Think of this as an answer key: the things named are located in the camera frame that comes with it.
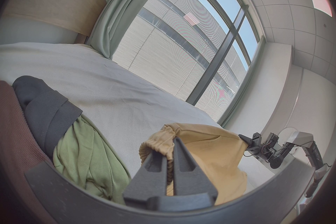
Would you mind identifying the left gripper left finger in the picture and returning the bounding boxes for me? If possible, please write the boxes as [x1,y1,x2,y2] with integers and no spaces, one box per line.
[123,151,168,208]

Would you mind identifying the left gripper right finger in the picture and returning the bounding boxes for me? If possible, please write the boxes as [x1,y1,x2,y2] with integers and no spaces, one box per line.
[172,138,219,198]

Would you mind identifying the tan shorts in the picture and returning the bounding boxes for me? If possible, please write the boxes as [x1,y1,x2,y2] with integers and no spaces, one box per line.
[139,123,248,205]

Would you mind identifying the green garment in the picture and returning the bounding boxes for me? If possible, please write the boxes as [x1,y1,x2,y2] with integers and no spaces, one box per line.
[52,115,132,205]

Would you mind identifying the bed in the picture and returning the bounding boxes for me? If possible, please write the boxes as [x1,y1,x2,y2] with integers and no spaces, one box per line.
[0,0,300,205]

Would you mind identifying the black garment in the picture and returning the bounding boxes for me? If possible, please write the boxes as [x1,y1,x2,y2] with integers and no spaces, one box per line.
[12,75,83,160]

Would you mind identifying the window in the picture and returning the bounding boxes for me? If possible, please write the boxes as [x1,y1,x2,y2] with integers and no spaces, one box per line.
[111,0,265,126]

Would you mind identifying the brown shorts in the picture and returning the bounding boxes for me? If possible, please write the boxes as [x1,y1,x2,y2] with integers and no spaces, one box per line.
[0,80,55,224]

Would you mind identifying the grey-green curtain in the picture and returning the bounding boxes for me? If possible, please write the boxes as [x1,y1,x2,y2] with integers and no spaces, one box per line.
[89,0,200,59]

